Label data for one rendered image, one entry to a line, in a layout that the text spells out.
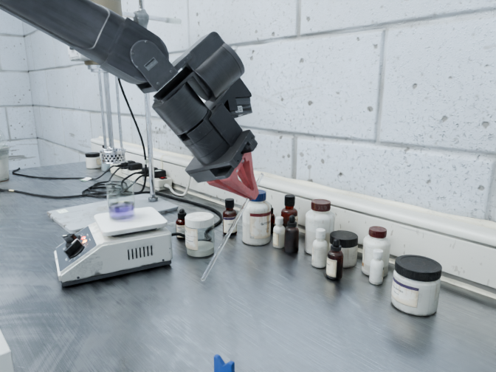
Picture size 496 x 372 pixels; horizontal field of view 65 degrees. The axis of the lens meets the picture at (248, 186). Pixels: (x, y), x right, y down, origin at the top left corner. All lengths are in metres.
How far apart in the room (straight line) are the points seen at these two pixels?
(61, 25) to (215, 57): 0.18
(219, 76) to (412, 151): 0.43
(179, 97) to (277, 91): 0.53
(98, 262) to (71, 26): 0.41
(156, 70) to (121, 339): 0.36
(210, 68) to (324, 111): 0.44
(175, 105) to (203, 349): 0.32
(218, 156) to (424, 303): 0.37
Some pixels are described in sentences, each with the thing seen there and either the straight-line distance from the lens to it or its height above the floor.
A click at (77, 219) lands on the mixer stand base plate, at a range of 1.09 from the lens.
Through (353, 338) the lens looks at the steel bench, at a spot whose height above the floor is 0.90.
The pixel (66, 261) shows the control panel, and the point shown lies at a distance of 0.77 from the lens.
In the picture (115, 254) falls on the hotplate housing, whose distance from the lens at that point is 0.75.
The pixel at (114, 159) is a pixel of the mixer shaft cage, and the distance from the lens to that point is 1.11.
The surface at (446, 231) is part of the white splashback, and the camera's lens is 0.77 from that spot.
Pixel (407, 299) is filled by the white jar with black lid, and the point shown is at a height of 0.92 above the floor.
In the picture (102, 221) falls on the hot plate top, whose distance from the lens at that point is 0.80.
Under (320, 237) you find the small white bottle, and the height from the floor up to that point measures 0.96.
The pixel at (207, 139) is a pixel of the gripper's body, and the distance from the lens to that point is 0.53.
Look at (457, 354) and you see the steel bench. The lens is 0.61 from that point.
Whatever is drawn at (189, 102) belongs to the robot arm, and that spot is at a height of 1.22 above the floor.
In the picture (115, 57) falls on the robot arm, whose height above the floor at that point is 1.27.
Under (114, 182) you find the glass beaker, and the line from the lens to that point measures 0.81.
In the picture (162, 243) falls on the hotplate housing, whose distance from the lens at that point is 0.77.
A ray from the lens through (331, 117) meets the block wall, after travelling 0.91.
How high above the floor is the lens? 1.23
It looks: 14 degrees down
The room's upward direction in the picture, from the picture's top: straight up
